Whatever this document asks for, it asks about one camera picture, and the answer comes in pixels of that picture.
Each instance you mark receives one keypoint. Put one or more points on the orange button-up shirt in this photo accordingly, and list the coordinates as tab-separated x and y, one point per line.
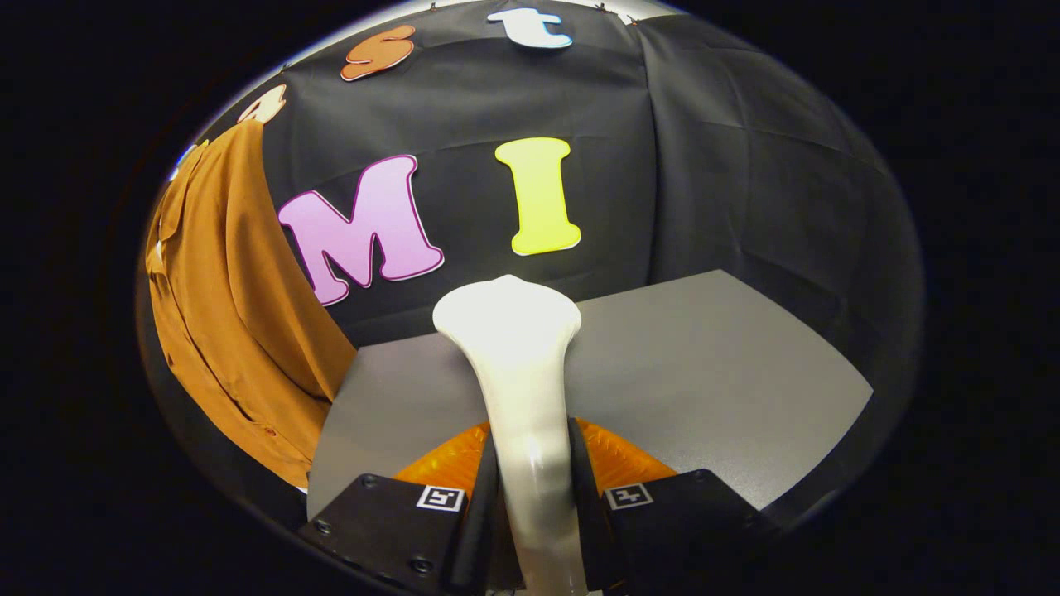
232	314

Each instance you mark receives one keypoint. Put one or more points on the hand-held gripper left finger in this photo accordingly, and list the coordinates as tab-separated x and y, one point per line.
484	505

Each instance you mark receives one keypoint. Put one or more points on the white garment steamer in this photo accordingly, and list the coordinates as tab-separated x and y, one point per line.
513	348

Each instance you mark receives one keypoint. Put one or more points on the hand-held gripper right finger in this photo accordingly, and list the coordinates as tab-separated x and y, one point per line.
581	505

